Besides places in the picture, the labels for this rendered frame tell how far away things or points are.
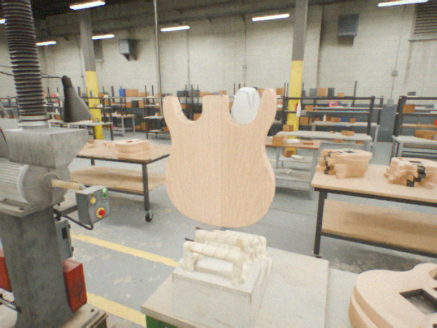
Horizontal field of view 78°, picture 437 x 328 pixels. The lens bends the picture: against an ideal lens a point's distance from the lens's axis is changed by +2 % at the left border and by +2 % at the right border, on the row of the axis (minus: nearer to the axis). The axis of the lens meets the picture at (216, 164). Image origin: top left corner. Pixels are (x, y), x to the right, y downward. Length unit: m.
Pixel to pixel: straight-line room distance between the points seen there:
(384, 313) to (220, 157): 0.68
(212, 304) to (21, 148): 1.00
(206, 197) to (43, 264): 1.28
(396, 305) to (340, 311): 0.21
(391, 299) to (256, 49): 11.80
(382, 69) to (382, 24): 1.52
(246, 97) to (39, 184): 1.07
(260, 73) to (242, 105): 11.24
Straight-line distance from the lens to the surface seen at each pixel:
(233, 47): 12.81
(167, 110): 0.83
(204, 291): 0.95
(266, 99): 0.72
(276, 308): 1.12
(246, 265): 0.93
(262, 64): 12.31
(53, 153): 1.24
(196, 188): 0.84
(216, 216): 0.85
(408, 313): 1.09
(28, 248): 1.82
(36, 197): 1.58
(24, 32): 1.41
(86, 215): 1.80
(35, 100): 1.39
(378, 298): 1.10
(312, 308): 1.15
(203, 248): 0.88
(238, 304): 0.93
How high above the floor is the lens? 1.67
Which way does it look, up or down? 14 degrees down
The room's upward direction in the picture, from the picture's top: straight up
